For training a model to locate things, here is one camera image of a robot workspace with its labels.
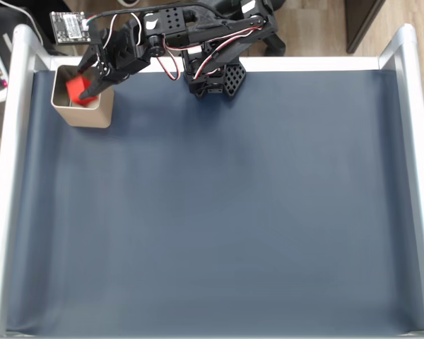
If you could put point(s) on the blue-grey table mat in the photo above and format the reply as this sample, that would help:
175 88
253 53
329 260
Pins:
198 229

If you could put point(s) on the dark wooden cabinet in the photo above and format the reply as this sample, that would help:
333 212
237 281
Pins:
360 21

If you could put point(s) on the dark grey case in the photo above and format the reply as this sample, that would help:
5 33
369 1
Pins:
7 21

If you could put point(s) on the silver aluminium table frame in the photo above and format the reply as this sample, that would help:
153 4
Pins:
21 70

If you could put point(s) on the red cube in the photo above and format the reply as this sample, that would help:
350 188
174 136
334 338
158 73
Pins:
74 88

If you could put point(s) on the square metal tin container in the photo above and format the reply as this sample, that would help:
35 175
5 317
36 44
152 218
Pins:
92 116

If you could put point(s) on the bare circuit board camera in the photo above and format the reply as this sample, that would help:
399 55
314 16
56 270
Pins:
69 28

